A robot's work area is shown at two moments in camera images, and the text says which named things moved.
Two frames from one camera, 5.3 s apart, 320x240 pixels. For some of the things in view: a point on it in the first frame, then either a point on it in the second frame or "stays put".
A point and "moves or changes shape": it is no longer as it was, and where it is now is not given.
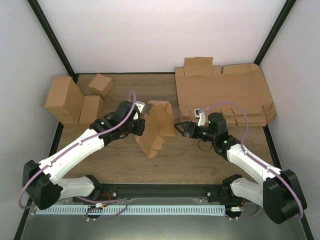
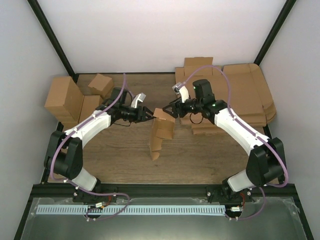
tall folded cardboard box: x=64 y=100 stays put
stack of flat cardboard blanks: x=239 y=92 stays put
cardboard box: x=159 y=122 moves or changes shape
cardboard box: x=92 y=110 stays put
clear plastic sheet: x=97 y=218 stays put
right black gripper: x=189 y=124 → x=178 y=106
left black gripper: x=139 y=132 → x=142 y=117
